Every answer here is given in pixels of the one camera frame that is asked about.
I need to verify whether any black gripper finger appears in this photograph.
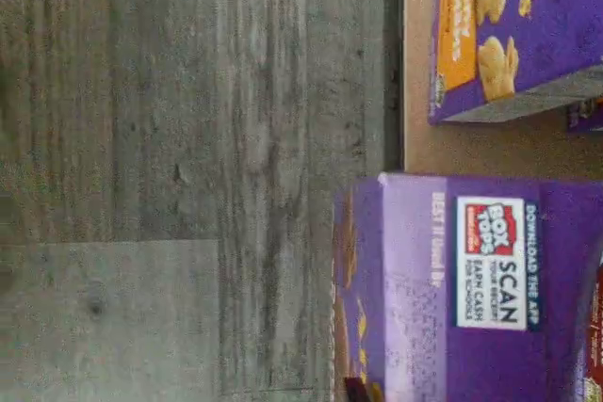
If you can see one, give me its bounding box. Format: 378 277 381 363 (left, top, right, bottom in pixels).
343 376 374 402

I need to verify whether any purple Annie's box brown label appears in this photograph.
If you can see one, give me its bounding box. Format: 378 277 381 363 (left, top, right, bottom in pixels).
332 173 603 402

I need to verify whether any purple Annie's box yellow label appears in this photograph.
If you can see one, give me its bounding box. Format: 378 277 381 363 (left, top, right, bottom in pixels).
427 0 603 126

